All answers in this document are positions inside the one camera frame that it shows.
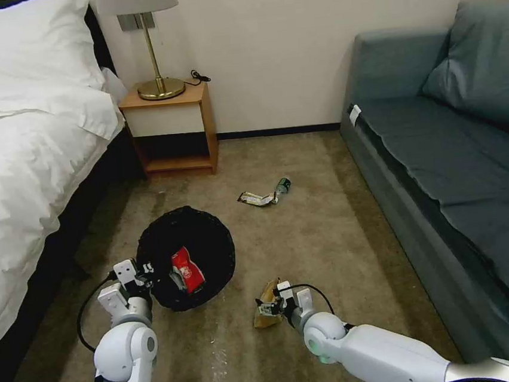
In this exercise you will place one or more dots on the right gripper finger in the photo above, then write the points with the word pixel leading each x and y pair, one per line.
pixel 266 310
pixel 271 294

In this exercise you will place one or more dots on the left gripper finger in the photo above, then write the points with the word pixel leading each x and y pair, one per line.
pixel 142 279
pixel 147 268

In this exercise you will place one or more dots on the black round trash bin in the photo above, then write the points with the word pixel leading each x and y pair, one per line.
pixel 195 232

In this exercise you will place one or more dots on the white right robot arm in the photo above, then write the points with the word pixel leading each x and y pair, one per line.
pixel 378 354

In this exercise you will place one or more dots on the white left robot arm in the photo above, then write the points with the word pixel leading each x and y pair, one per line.
pixel 121 352

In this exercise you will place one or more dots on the red snack packet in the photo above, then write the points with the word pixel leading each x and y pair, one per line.
pixel 188 269

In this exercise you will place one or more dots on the green plastic bottle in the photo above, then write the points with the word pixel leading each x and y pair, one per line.
pixel 283 185

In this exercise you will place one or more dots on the white duvet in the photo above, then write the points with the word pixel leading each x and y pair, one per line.
pixel 28 176

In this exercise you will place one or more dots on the wooden nightstand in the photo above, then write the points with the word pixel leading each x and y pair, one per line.
pixel 170 113

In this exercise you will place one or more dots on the brass table lamp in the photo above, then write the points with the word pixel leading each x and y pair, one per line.
pixel 159 88

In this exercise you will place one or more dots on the white sofa tag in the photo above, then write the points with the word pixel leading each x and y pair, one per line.
pixel 355 114

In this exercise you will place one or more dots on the teal fabric sofa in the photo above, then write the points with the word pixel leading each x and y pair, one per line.
pixel 437 169

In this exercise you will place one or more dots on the white pillow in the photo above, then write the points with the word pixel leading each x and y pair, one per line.
pixel 15 47

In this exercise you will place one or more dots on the teal sofa cushion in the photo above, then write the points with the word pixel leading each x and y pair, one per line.
pixel 481 65

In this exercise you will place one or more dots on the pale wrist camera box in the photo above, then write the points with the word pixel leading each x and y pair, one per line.
pixel 125 271
pixel 283 286

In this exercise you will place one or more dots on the black bed frame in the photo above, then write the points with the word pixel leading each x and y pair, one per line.
pixel 97 197

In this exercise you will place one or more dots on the silver wall switch plate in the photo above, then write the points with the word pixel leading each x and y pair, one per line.
pixel 130 22

